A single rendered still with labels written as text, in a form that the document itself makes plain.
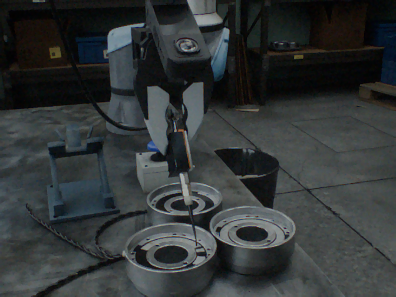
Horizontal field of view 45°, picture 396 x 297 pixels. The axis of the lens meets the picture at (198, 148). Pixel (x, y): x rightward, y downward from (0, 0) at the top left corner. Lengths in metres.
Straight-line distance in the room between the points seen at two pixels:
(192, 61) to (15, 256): 0.34
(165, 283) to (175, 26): 0.27
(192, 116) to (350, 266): 1.60
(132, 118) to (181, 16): 0.55
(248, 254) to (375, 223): 1.94
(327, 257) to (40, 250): 1.63
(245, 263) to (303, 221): 1.84
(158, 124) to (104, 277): 0.19
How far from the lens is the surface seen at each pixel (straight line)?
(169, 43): 0.49
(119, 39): 1.04
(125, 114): 1.06
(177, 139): 0.57
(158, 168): 0.77
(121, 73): 1.05
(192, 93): 0.57
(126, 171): 0.87
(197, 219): 0.63
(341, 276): 2.04
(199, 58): 0.48
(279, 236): 0.60
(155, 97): 0.56
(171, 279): 0.52
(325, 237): 2.29
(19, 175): 0.91
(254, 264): 0.56
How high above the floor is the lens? 1.13
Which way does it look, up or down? 20 degrees down
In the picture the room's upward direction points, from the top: 1 degrees counter-clockwise
